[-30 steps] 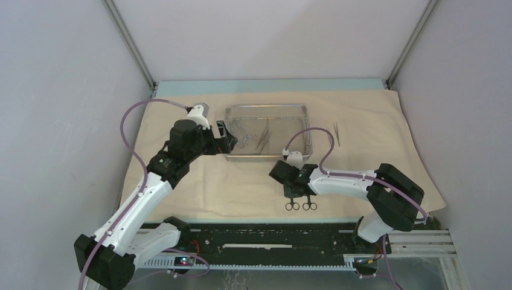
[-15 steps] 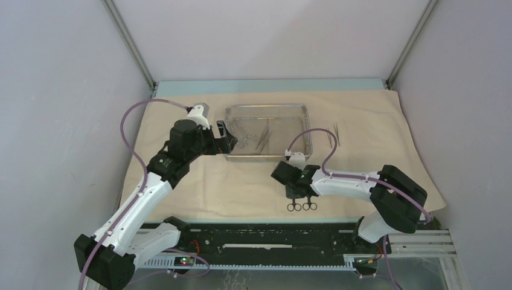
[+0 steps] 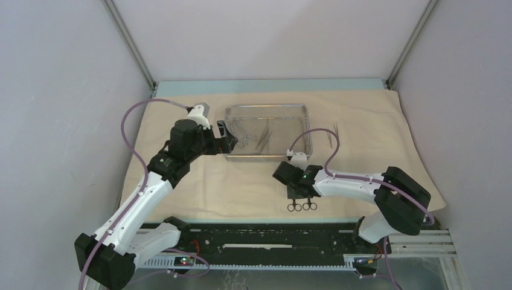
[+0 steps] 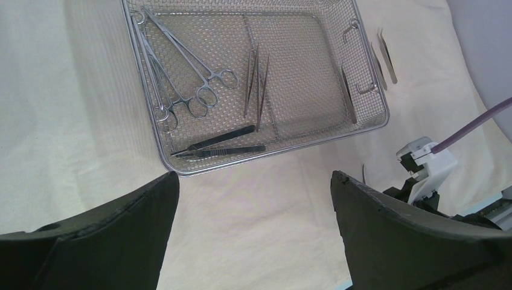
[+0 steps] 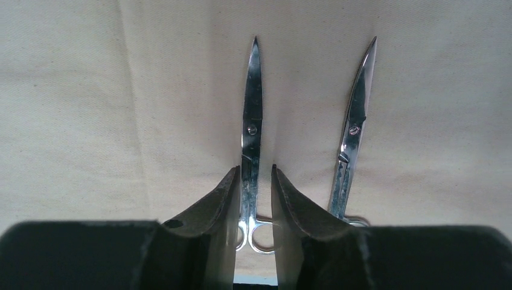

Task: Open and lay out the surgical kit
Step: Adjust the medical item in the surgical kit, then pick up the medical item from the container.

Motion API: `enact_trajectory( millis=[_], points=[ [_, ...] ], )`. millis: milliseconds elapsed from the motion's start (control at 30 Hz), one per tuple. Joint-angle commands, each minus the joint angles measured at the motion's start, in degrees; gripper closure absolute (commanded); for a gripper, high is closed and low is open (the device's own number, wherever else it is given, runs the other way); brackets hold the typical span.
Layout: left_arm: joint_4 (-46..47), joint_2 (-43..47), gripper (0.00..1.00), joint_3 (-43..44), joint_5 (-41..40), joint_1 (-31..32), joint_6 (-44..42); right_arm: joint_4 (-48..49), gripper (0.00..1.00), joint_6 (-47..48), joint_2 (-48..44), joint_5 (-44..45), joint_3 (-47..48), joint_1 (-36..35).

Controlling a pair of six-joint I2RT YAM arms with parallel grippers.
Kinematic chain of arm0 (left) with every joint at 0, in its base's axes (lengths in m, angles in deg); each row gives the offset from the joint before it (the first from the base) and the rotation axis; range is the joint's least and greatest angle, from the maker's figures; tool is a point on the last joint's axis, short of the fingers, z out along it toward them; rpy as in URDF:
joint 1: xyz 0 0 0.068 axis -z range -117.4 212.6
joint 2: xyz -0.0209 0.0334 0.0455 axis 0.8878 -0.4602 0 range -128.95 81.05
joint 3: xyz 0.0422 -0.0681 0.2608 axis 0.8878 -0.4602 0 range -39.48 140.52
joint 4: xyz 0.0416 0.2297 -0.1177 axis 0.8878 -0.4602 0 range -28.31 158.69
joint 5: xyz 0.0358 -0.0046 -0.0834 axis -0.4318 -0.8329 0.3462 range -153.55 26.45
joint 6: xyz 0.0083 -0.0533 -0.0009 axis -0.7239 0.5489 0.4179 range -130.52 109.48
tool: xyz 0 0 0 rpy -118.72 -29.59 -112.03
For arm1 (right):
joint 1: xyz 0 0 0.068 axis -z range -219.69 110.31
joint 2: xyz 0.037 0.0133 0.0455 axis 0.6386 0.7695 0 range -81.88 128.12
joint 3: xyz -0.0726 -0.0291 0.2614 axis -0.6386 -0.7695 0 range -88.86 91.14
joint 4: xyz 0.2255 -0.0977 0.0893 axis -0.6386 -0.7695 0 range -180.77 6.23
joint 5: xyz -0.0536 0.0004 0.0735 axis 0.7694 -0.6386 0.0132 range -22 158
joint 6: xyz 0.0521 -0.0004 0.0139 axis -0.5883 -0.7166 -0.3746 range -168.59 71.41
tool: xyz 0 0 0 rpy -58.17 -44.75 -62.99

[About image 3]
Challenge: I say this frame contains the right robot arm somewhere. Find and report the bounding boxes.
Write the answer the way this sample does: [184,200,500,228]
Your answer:
[272,150,435,253]

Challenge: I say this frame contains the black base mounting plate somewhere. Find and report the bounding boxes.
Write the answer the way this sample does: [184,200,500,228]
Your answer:
[167,217,389,255]

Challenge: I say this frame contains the aluminium frame rail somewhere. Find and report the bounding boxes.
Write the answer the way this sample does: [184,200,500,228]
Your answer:
[139,230,456,272]

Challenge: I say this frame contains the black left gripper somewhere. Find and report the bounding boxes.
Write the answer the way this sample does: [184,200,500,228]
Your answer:
[186,120,237,162]

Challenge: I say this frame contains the beige cloth wrap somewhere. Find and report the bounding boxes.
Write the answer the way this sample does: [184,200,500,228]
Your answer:
[122,89,446,222]

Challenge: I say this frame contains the metal surgical instrument tray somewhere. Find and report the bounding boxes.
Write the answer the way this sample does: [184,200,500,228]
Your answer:
[225,104,310,162]

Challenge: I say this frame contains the metal surgical scissors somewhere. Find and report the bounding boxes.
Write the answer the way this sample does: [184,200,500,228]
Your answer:
[302,198,318,211]

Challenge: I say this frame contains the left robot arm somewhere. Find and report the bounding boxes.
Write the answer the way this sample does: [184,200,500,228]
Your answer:
[74,103,238,289]

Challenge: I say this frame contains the thin metal needle tweezers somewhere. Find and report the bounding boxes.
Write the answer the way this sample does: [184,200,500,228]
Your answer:
[327,121,341,148]

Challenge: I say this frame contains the metal surgical forceps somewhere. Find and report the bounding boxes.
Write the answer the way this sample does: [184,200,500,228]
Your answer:
[249,129,272,155]

